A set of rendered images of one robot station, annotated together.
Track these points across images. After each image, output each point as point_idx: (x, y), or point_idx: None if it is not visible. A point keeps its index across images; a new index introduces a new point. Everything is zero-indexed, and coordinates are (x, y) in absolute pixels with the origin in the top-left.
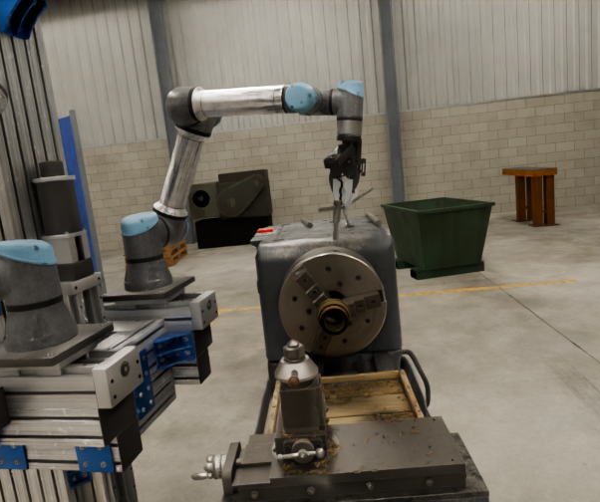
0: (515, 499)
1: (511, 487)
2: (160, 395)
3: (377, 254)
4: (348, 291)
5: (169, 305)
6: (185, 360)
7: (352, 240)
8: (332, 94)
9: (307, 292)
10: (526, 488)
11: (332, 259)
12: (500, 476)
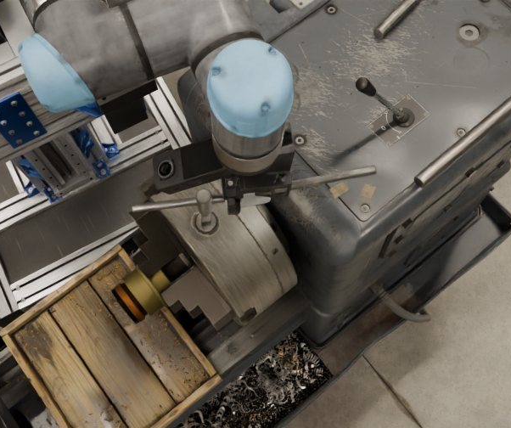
0: (500, 417)
1: None
2: (64, 121)
3: (313, 251)
4: (202, 272)
5: None
6: (87, 112)
7: (295, 199)
8: (199, 64)
9: (134, 239)
10: None
11: (181, 238)
12: None
